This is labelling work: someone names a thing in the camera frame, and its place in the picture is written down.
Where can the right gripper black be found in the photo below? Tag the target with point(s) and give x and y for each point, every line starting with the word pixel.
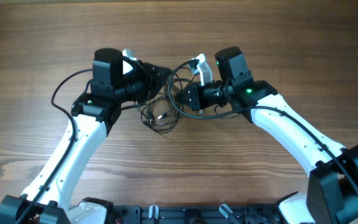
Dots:
pixel 197 102

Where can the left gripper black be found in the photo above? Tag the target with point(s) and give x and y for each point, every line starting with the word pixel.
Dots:
pixel 153 81

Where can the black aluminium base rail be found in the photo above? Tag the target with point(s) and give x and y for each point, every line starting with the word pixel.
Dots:
pixel 247 214

